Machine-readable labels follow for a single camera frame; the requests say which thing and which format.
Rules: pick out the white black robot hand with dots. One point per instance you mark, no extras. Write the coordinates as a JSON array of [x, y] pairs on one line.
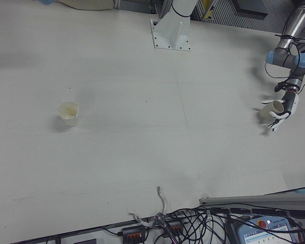
[[292, 104]]

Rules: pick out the smooth beige paper cup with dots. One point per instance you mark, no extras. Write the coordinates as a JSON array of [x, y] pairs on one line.
[[267, 109]]

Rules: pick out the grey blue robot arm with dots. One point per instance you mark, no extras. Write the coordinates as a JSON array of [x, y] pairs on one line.
[[284, 57]]

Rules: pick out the grey metal box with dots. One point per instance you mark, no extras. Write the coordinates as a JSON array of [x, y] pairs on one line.
[[251, 5]]

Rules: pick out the aluminium profile bar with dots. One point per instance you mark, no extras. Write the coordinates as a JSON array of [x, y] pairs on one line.
[[244, 200]]

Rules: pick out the blue grey teach pendant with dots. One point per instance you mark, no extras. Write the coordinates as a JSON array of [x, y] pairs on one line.
[[264, 233]]

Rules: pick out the black orange power strip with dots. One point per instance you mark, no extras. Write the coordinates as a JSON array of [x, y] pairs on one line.
[[133, 232], [174, 226]]

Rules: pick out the blue fabric piece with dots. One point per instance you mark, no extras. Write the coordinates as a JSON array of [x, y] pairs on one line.
[[47, 1]]

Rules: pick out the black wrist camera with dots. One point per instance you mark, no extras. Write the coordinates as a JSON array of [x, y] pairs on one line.
[[279, 86]]

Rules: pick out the yellow black striped post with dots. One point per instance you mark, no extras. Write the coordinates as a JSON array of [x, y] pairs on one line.
[[208, 12]]

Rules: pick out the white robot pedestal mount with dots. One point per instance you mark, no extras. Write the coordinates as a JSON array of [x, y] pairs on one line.
[[171, 33]]

